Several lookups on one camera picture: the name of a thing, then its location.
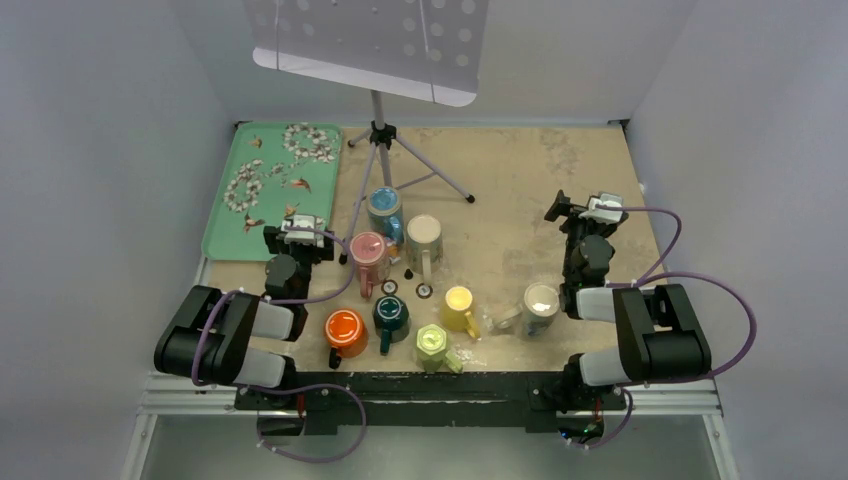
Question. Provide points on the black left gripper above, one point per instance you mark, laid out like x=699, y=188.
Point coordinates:
x=276, y=246

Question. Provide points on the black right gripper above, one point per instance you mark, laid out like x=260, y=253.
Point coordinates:
x=563, y=207

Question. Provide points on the pink ghost mug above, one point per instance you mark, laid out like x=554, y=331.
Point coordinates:
x=369, y=252

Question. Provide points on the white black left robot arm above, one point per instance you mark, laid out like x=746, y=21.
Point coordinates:
x=207, y=340

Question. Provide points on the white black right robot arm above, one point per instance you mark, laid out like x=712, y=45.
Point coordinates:
x=659, y=337

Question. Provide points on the cream coral mug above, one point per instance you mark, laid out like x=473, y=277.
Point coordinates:
x=534, y=312

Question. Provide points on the orange mug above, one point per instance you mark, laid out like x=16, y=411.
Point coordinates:
x=346, y=334

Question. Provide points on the blue mug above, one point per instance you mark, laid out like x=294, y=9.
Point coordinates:
x=385, y=213

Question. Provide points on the dark green mug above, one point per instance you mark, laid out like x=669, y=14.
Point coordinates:
x=391, y=319

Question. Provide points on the teal seashell mug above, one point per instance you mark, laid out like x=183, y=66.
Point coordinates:
x=424, y=246

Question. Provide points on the yellow mug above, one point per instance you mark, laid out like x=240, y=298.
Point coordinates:
x=457, y=312

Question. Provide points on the light green hexagonal mug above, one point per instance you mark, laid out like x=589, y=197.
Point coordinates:
x=434, y=350

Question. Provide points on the green floral tray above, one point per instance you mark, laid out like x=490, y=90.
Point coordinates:
x=274, y=170

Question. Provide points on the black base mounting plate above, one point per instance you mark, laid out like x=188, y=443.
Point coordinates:
x=417, y=399

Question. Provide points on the grey music stand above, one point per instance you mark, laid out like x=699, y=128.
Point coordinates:
x=423, y=50

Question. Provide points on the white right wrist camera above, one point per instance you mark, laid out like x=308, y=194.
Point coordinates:
x=604, y=208

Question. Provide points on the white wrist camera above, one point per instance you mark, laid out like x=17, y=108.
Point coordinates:
x=302, y=226
x=604, y=208

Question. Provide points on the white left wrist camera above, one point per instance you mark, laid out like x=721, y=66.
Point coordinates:
x=302, y=226

